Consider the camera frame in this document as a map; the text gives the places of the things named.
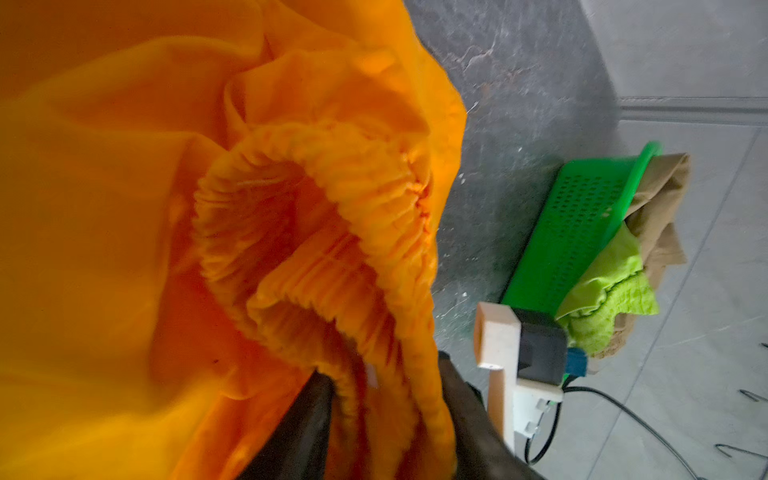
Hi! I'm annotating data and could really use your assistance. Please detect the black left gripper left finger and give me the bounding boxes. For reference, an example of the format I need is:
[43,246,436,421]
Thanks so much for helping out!
[238,372,334,480]

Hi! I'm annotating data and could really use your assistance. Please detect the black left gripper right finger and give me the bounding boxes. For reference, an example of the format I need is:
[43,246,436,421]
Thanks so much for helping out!
[438,352,543,480]

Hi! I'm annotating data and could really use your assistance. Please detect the lime green shorts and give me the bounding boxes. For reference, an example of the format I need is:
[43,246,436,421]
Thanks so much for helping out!
[556,225,659,358]

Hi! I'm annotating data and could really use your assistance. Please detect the orange shorts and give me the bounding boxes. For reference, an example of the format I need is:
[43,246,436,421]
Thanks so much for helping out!
[1,1,466,479]

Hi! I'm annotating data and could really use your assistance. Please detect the khaki brown shorts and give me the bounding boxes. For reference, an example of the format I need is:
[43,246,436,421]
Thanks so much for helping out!
[605,152,691,360]

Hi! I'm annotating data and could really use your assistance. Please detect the green plastic basket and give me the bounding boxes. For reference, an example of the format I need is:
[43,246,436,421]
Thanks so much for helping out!
[501,142,662,315]

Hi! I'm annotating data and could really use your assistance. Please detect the black wire hook rack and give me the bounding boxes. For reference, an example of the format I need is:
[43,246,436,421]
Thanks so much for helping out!
[713,368,767,477]

